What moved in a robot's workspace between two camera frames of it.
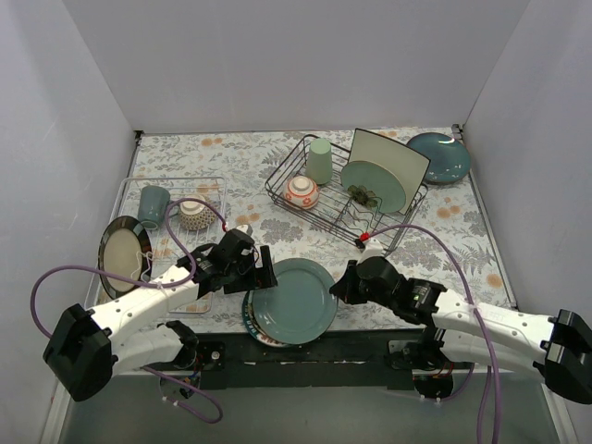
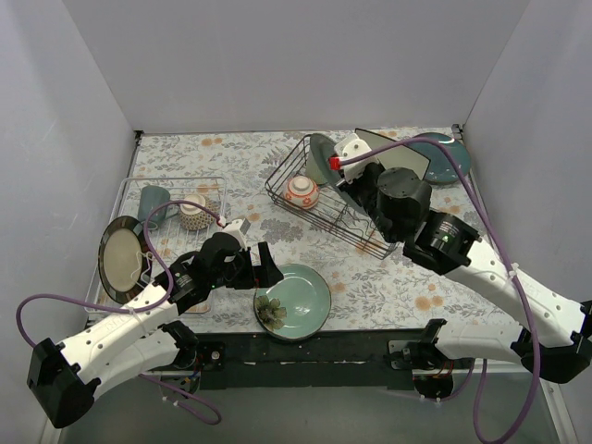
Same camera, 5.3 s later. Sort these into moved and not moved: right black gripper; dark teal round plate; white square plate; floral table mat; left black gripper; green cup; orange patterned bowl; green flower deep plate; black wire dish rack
Moved: dark teal round plate; green flower deep plate; right black gripper
Not moved: orange patterned bowl; floral table mat; green cup; black wire dish rack; white square plate; left black gripper
